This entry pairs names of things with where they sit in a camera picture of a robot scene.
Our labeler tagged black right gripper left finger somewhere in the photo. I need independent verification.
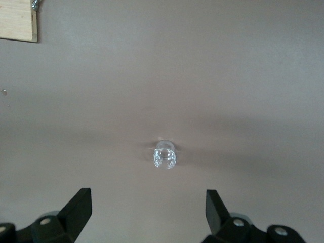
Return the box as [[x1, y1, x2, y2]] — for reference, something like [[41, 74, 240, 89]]
[[0, 187, 93, 243]]

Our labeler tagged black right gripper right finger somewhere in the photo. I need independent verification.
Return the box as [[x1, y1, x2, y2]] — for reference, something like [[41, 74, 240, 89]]
[[202, 189, 307, 243]]

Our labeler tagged clear glass measuring beaker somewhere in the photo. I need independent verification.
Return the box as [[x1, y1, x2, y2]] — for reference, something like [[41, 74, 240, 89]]
[[152, 139, 177, 170]]

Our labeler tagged brown table cover sheet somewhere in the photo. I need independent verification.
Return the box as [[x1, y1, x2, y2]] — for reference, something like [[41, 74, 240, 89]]
[[0, 0, 324, 243]]

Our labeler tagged wooden cutting board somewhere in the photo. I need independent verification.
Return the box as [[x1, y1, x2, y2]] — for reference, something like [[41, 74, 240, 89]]
[[0, 0, 42, 44]]

